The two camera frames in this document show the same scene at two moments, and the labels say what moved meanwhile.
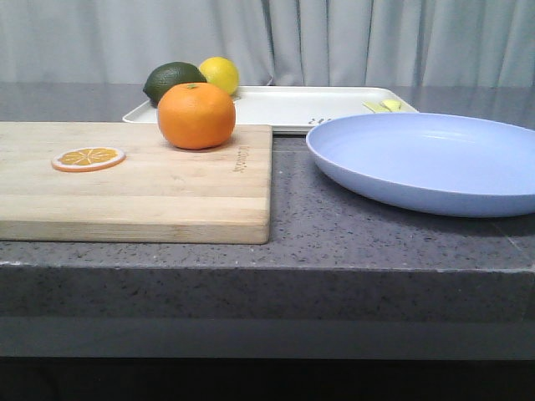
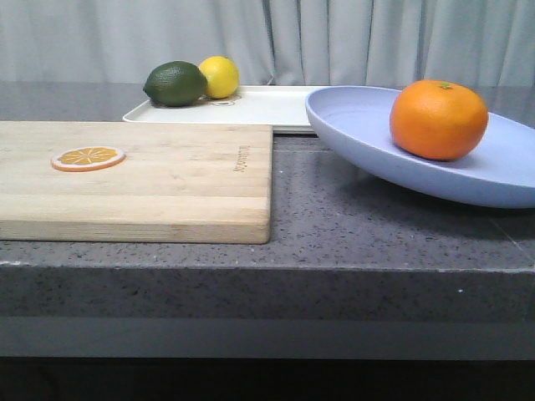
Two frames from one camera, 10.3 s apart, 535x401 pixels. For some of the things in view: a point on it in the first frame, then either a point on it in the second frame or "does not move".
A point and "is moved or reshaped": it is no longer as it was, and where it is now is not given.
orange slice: (88, 159) does not move
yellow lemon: (221, 73) does not move
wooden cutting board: (159, 194) does not move
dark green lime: (168, 75) does not move
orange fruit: (196, 116) -> (439, 119)
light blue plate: (457, 164) is moved or reshaped
